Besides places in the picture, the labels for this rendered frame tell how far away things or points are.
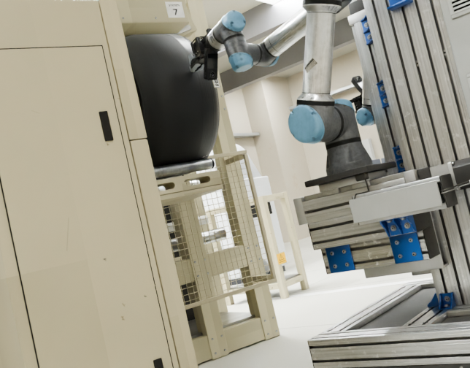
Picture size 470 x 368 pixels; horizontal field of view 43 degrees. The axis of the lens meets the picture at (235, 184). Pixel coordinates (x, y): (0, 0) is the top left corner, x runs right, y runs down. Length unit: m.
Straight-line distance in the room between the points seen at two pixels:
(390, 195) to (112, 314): 0.81
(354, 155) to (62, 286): 0.99
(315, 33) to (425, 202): 0.58
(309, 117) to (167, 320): 0.73
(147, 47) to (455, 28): 1.11
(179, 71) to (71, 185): 0.99
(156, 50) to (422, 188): 1.17
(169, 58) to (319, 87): 0.73
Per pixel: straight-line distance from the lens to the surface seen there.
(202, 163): 2.40
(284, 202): 4.83
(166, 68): 2.30
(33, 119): 1.45
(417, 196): 1.68
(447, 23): 1.95
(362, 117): 2.51
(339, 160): 1.90
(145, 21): 2.90
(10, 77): 1.47
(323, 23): 1.83
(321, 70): 1.82
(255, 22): 9.05
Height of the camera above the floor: 0.64
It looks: 4 degrees up
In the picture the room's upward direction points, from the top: 13 degrees counter-clockwise
